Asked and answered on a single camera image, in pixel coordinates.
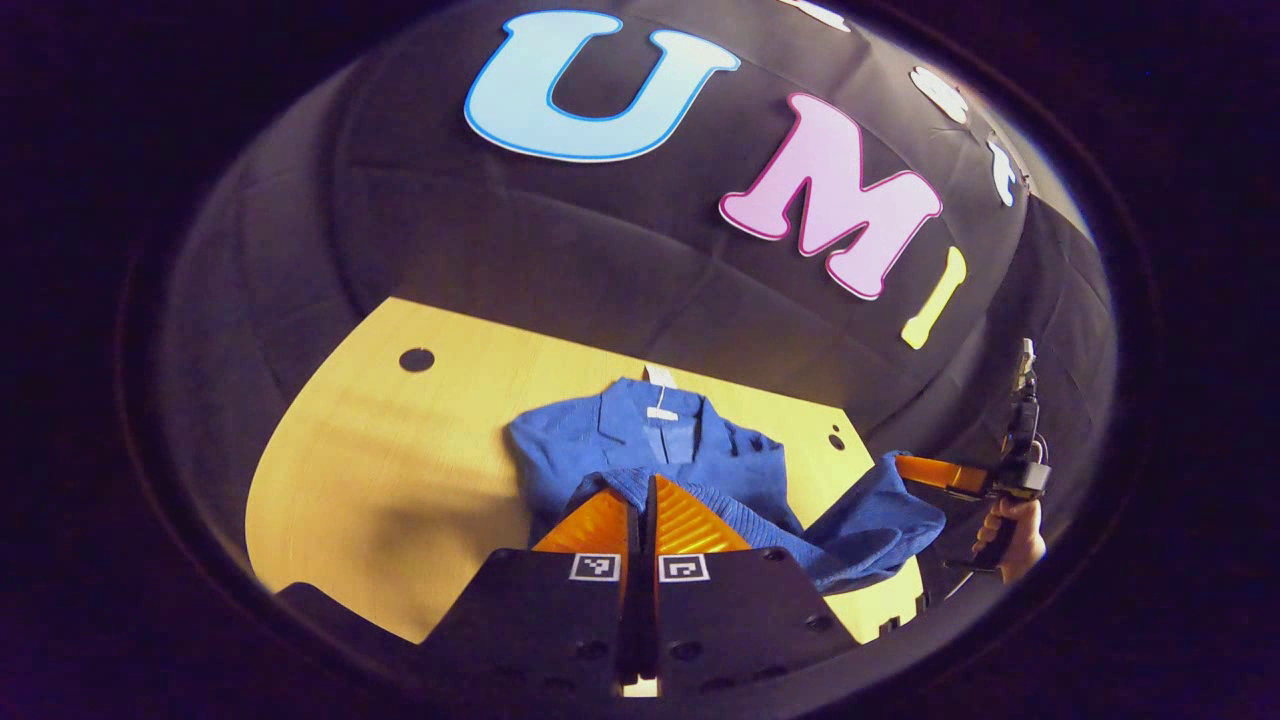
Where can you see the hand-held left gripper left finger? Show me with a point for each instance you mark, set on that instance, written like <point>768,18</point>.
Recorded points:
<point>540,620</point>

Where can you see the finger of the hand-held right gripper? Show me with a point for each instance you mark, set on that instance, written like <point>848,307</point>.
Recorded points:
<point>940,472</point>

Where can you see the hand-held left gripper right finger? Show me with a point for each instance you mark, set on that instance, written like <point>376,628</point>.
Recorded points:
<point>740,620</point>

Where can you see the blue jacket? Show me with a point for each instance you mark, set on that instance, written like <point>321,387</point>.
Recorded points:
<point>700,460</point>

